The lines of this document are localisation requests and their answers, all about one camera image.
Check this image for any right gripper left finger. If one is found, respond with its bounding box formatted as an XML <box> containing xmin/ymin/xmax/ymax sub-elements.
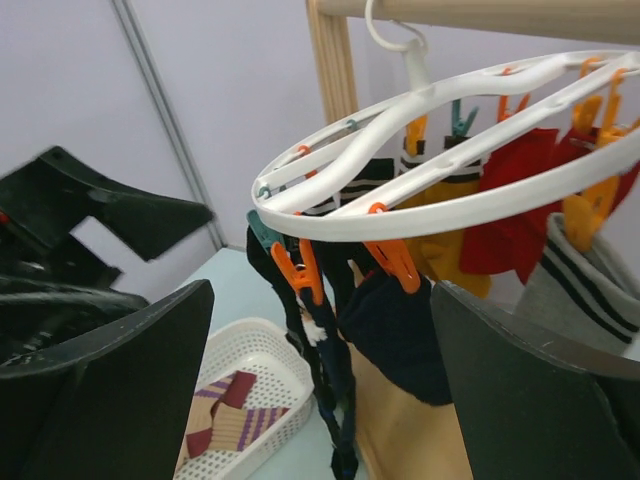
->
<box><xmin>1</xmin><ymin>280</ymin><xmax>215</xmax><ymax>479</ymax></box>

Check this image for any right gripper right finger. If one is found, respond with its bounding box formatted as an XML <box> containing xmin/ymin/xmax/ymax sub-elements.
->
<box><xmin>431</xmin><ymin>282</ymin><xmax>639</xmax><ymax>479</ymax></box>

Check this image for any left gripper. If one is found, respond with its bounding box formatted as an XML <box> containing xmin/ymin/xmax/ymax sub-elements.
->
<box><xmin>1</xmin><ymin>146</ymin><xmax>213</xmax><ymax>367</ymax></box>

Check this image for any navy santa sock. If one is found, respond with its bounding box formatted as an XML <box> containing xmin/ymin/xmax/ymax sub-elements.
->
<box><xmin>338</xmin><ymin>270</ymin><xmax>452</xmax><ymax>406</ymax></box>
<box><xmin>294</xmin><ymin>239</ymin><xmax>361</xmax><ymax>480</ymax></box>

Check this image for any mustard brown striped sock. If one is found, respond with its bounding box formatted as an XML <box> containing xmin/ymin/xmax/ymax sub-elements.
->
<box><xmin>394</xmin><ymin>156</ymin><xmax>492</xmax><ymax>298</ymax></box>

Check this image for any black sock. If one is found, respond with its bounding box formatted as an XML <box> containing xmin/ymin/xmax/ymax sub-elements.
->
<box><xmin>246</xmin><ymin>226</ymin><xmax>306</xmax><ymax>351</ymax></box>

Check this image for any white round clip hanger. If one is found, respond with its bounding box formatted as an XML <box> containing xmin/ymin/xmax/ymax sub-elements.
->
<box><xmin>251</xmin><ymin>1</ymin><xmax>639</xmax><ymax>242</ymax></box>

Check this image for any wooden hanger stand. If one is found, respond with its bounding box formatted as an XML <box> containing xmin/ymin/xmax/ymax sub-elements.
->
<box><xmin>304</xmin><ymin>0</ymin><xmax>640</xmax><ymax>480</ymax></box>

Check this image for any yellow clip at rear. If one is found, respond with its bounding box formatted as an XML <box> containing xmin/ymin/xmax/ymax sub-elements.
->
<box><xmin>563</xmin><ymin>68</ymin><xmax>629</xmax><ymax>253</ymax></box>

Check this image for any yellow clip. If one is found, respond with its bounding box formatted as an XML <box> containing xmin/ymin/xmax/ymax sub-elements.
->
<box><xmin>563</xmin><ymin>68</ymin><xmax>629</xmax><ymax>253</ymax></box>
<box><xmin>364</xmin><ymin>239</ymin><xmax>422</xmax><ymax>294</ymax></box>

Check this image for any orange clip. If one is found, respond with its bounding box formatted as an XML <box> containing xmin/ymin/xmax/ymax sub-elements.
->
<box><xmin>270</xmin><ymin>239</ymin><xmax>324</xmax><ymax>306</ymax></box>
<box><xmin>496</xmin><ymin>67</ymin><xmax>531</xmax><ymax>124</ymax></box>
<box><xmin>572</xmin><ymin>57</ymin><xmax>603</xmax><ymax>135</ymax></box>

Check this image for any teal clip behind sock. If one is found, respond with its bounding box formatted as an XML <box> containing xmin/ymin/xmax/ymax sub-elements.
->
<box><xmin>451</xmin><ymin>99</ymin><xmax>479</xmax><ymax>137</ymax></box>

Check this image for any orange clip far left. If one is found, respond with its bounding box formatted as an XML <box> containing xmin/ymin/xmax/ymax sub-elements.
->
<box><xmin>496</xmin><ymin>67</ymin><xmax>531</xmax><ymax>124</ymax></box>

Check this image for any orange clip at rear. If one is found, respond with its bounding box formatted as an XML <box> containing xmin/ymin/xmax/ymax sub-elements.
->
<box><xmin>572</xmin><ymin>57</ymin><xmax>603</xmax><ymax>135</ymax></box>

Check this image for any beige maroon striped sock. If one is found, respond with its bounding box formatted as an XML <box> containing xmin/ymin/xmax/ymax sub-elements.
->
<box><xmin>174</xmin><ymin>370</ymin><xmax>259</xmax><ymax>471</ymax></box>

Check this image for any grey striped sock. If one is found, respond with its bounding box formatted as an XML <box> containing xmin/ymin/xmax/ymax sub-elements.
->
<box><xmin>514</xmin><ymin>213</ymin><xmax>639</xmax><ymax>355</ymax></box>

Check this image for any white laundry basket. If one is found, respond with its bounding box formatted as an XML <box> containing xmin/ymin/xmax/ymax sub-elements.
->
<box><xmin>174</xmin><ymin>317</ymin><xmax>313</xmax><ymax>479</ymax></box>

